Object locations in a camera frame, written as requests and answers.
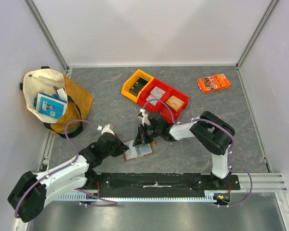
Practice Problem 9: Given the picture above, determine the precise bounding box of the brown leather card holder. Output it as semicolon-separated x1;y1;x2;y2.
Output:
123;140;154;161

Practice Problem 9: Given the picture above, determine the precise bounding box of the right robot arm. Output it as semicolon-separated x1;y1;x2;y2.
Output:
133;109;235;190

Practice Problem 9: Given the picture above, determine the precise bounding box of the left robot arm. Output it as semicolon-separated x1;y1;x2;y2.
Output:
7;132;129;222

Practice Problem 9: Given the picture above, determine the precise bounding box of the gold card stack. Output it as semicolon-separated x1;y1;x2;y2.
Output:
166;95;184;112

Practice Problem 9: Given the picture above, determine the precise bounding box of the red bin with silver cards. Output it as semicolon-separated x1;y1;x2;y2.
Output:
137;78;171;112

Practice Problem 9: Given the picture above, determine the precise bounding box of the red bin with gold cards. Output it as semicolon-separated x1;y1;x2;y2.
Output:
157;88;190;123

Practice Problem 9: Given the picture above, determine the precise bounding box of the silver card stack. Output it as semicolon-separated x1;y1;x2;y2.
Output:
146;87;165;106

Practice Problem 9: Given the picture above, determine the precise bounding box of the black card stack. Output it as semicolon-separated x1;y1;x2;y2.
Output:
129;77;148;96

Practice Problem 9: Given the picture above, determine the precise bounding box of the yellow plastic bin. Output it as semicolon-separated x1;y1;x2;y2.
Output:
121;69;154;103

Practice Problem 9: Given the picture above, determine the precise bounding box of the orange printed box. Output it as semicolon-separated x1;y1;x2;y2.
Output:
197;73;231;93

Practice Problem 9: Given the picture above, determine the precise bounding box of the blue and white booklet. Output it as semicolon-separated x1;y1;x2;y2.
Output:
36;92;67;119

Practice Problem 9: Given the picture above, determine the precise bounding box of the white and tan tote bag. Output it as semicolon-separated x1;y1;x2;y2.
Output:
20;66;93;138

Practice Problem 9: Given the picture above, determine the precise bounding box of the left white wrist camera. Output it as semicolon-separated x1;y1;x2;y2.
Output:
97;124;115;135

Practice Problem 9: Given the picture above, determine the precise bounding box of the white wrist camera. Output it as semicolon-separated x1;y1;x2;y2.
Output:
97;124;115;135
138;108;150;125

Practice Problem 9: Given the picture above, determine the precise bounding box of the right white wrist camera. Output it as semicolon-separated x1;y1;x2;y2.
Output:
138;108;150;125

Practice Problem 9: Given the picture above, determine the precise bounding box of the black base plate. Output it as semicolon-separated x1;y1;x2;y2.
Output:
83;173;241;191

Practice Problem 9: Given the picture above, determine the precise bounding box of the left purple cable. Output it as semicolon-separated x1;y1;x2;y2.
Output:
14;119;118;219

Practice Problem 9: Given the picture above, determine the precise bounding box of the aluminium frame rail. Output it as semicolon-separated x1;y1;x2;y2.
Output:
54;173;286;202

